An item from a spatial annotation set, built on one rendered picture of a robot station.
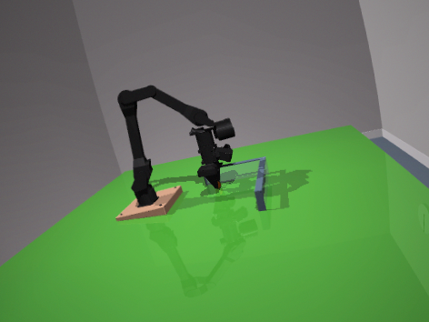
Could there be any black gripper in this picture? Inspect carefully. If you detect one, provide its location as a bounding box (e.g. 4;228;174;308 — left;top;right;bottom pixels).
197;143;223;189

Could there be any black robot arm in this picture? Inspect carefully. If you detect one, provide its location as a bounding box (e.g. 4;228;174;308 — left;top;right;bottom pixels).
117;86;235;207

